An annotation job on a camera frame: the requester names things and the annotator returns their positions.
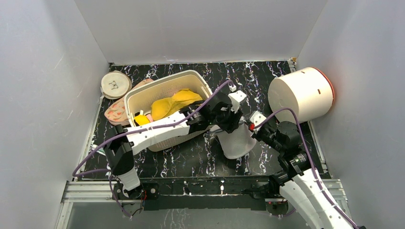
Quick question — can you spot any white mesh bag blue zipper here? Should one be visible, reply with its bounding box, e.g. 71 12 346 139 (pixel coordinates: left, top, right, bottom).
209 117 257 159

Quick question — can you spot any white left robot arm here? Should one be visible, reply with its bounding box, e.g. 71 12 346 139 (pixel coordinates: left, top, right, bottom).
104 90 247 198

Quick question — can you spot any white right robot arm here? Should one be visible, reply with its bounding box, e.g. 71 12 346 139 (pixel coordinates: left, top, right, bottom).
248 121 359 229

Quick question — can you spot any yellow bra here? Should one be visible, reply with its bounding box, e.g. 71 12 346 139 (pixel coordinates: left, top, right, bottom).
150 88 203 121

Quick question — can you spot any cream plastic laundry basket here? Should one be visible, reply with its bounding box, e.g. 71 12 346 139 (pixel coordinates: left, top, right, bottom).
124 70 212 155

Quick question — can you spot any floral peach mesh laundry bag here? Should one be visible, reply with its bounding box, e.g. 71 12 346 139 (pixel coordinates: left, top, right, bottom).
104 79 153 125

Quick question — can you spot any round beige mesh laundry bag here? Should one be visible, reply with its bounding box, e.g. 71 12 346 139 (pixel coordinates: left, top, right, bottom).
100 71 132 100

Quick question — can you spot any white cylindrical drum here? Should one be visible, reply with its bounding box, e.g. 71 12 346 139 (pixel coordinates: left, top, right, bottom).
268 67 335 124

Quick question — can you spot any pink garment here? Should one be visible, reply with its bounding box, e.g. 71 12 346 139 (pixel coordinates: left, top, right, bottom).
146 114 154 123

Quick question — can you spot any yellow padded cup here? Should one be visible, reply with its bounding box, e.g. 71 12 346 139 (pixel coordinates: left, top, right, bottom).
133 114 151 126

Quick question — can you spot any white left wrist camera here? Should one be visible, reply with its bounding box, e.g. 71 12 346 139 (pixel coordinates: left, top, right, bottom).
228 90 247 113

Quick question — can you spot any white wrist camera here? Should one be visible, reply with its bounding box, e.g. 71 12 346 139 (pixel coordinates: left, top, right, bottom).
248 111 266 131
228 90 247 113

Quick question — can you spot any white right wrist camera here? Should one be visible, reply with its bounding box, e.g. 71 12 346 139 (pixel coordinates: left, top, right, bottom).
248 111 266 131

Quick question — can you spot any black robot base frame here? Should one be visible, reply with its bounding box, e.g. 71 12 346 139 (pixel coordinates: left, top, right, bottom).
112 176 291 215

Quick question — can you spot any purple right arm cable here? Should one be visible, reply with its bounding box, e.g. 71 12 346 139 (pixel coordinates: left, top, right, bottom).
253 108 362 229

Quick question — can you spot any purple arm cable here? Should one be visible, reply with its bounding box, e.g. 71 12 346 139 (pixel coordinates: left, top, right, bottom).
253 108 362 229
72 79 236 219

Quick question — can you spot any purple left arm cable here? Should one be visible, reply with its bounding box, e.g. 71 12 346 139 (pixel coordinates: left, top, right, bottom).
72 79 236 219

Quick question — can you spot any aluminium rail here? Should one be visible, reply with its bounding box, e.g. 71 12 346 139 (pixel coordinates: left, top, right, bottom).
55 180 117 229

